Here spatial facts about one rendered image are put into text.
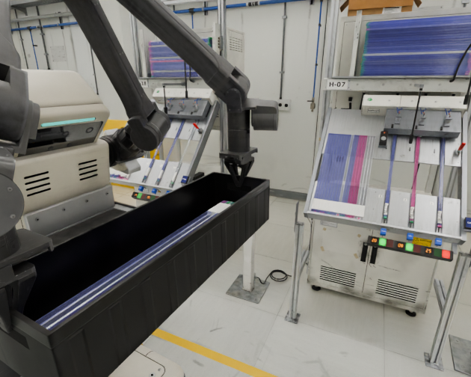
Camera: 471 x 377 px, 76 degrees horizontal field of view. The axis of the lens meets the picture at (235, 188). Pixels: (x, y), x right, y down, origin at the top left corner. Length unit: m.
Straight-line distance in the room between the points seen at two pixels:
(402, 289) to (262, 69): 2.59
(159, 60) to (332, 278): 1.92
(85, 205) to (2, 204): 0.54
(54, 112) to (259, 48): 3.11
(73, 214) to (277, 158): 3.06
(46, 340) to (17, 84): 0.26
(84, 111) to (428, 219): 1.45
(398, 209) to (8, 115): 1.54
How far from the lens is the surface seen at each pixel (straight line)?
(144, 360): 1.48
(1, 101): 0.36
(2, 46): 0.41
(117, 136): 0.92
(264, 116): 0.74
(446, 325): 1.89
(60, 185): 0.81
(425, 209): 1.66
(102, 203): 0.86
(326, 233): 1.99
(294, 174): 3.66
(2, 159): 0.30
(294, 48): 3.54
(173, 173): 2.00
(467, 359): 2.15
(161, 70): 2.40
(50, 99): 0.73
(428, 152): 1.82
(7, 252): 0.39
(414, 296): 2.16
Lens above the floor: 1.36
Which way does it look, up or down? 20 degrees down
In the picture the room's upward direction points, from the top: straight up
